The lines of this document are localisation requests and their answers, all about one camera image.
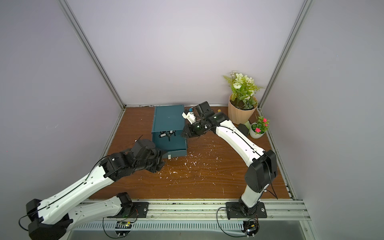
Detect teal top drawer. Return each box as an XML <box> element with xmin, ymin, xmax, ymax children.
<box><xmin>152</xmin><ymin>131</ymin><xmax>188</xmax><ymax>159</ymax></box>

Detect teal drawer cabinet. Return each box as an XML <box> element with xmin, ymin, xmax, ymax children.
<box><xmin>152</xmin><ymin>105</ymin><xmax>185</xmax><ymax>133</ymax></box>

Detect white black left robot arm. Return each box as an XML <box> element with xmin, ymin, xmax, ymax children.
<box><xmin>26</xmin><ymin>139</ymin><xmax>166</xmax><ymax>240</ymax></box>

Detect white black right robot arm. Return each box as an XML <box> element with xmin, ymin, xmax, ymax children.
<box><xmin>182</xmin><ymin>102</ymin><xmax>278</xmax><ymax>215</ymax></box>

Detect bunch of keys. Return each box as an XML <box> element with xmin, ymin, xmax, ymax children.
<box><xmin>159</xmin><ymin>131</ymin><xmax>176</xmax><ymax>142</ymax></box>

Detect black gardening glove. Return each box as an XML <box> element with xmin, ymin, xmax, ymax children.
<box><xmin>237</xmin><ymin>124</ymin><xmax>250</xmax><ymax>137</ymax></box>

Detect large peach pot plant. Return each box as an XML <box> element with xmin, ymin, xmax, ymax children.
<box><xmin>224</xmin><ymin>71</ymin><xmax>262</xmax><ymax>125</ymax></box>

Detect small white pot pink flowers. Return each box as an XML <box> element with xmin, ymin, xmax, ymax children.
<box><xmin>250</xmin><ymin>116</ymin><xmax>270</xmax><ymax>139</ymax></box>

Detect left small circuit board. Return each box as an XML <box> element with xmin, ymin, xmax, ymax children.
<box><xmin>115</xmin><ymin>221</ymin><xmax>133</xmax><ymax>238</ymax></box>

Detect small circuit board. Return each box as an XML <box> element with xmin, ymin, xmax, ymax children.
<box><xmin>115</xmin><ymin>221</ymin><xmax>133</xmax><ymax>238</ymax></box>
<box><xmin>243</xmin><ymin>219</ymin><xmax>260</xmax><ymax>238</ymax></box>

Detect right small circuit board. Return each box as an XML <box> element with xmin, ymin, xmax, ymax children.
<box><xmin>243</xmin><ymin>219</ymin><xmax>260</xmax><ymax>238</ymax></box>

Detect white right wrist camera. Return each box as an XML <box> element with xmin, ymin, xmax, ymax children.
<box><xmin>182</xmin><ymin>108</ymin><xmax>196</xmax><ymax>125</ymax></box>

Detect aluminium front rail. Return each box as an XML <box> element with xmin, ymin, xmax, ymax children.
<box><xmin>64</xmin><ymin>199</ymin><xmax>311</xmax><ymax>222</ymax></box>

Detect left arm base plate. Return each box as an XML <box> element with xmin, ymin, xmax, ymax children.
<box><xmin>108</xmin><ymin>202</ymin><xmax>149</xmax><ymax>219</ymax></box>

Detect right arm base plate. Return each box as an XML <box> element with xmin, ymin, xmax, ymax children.
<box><xmin>226</xmin><ymin>202</ymin><xmax>268</xmax><ymax>220</ymax></box>

